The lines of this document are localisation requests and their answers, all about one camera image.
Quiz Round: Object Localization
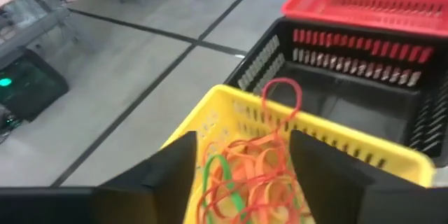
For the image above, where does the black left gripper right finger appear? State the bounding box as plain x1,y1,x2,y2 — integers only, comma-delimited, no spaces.
288,129,430,224

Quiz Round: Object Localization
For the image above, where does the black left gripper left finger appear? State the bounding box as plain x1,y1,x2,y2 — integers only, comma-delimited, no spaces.
91,130,199,224

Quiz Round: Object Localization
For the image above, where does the pile of coloured rubber bands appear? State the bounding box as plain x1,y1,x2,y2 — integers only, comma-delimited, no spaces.
195,139,302,224

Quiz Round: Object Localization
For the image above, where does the green rubber band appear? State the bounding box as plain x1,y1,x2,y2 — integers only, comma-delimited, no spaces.
202,153,248,224

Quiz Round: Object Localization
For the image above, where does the orange rubber band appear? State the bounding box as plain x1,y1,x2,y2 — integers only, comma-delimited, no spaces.
209,136,291,224

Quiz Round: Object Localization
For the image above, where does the red rubber band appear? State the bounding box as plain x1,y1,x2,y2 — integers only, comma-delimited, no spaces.
260,76,304,141

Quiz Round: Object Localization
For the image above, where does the grey desk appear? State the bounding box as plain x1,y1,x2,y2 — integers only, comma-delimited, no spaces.
0,0,82,64

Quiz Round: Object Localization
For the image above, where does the yellow plastic basket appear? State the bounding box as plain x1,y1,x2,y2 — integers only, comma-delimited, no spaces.
161,83,437,224

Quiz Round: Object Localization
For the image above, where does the black plastic basket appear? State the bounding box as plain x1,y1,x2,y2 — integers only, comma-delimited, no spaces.
223,16,448,167

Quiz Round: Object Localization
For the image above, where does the black computer case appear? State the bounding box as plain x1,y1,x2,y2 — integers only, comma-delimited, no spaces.
0,47,70,123

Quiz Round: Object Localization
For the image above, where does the red plastic basket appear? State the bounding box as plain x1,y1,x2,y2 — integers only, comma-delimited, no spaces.
281,0,448,39

